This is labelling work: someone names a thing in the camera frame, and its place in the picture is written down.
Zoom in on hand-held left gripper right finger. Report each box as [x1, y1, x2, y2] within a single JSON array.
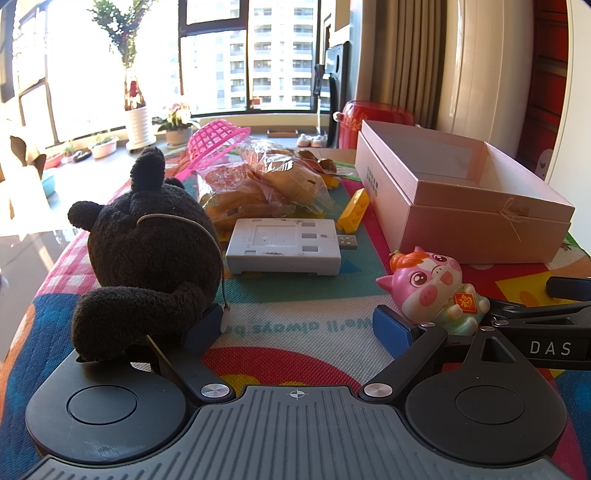
[[359, 305, 539, 407]]

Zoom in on pink pig figurine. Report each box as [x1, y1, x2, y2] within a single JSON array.
[[376, 247, 491, 337]]

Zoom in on pink plastic basket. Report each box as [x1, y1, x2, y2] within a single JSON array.
[[173, 119, 251, 182]]

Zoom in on clear bag of buns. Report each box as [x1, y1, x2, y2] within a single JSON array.
[[240, 138, 340, 217]]

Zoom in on black flat panel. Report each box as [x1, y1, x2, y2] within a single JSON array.
[[323, 41, 350, 114]]

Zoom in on tall plant in white pot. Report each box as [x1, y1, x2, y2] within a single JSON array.
[[90, 0, 158, 151]]

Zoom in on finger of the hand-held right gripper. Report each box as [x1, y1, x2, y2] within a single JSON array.
[[487, 299, 591, 333], [546, 276, 591, 302]]

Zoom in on long yellow toy block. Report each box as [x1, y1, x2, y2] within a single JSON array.
[[336, 188, 370, 233]]

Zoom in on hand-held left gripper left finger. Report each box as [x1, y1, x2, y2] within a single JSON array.
[[147, 303, 237, 403]]

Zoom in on grey upright pole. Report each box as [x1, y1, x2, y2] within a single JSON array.
[[313, 64, 324, 134]]

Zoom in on orange bread packet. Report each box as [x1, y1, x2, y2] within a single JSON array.
[[201, 187, 296, 229]]

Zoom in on colourful cartoon play mat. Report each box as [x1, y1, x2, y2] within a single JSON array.
[[0, 159, 591, 480]]

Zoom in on beige curtain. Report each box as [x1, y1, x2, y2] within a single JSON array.
[[358, 0, 462, 130]]

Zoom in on pink cardboard box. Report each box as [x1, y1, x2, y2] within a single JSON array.
[[355, 119, 576, 265]]

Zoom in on red slatted cabinet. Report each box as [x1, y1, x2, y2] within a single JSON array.
[[517, 0, 570, 181]]

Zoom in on white plastic adapter hub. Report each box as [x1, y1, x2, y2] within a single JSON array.
[[225, 218, 360, 277]]

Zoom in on small white planter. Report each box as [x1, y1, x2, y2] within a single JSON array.
[[89, 131, 120, 160]]

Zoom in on white door panel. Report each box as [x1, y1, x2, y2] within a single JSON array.
[[545, 0, 591, 197]]

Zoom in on white standing air conditioner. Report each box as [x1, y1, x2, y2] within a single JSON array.
[[436, 0, 541, 160]]

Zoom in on flowering plant in pot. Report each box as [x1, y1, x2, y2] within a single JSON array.
[[154, 102, 201, 148]]

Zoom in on black plush toy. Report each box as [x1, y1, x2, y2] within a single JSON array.
[[68, 147, 227, 363]]

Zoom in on red round container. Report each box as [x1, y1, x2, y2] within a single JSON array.
[[333, 100, 416, 151]]

